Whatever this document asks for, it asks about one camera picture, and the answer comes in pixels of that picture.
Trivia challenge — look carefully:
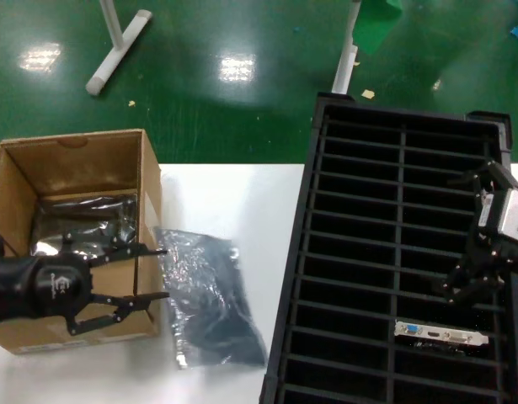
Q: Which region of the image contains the black antistatic bag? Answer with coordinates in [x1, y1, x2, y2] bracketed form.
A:
[33, 191, 140, 258]

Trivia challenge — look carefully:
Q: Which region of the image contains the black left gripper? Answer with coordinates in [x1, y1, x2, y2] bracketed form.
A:
[0, 232, 172, 338]

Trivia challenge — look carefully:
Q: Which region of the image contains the graphics card with metal bracket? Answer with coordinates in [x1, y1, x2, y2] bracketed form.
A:
[393, 319, 491, 359]

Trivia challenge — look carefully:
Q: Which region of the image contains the white table leg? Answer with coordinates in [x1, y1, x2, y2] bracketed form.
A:
[330, 0, 363, 96]
[84, 0, 153, 98]

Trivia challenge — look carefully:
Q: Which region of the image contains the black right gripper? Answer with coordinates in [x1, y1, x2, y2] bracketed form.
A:
[441, 158, 518, 306]

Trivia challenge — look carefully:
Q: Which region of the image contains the brown open cardboard box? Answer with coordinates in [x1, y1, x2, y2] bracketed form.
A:
[0, 128, 163, 354]

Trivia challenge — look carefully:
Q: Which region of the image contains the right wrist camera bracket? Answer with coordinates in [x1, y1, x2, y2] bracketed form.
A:
[476, 187, 518, 246]

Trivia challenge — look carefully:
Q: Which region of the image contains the black slotted plastic container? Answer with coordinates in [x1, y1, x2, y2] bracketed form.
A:
[258, 91, 518, 404]

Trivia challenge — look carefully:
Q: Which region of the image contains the silver antistatic bag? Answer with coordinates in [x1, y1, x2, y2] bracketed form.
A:
[152, 226, 270, 371]

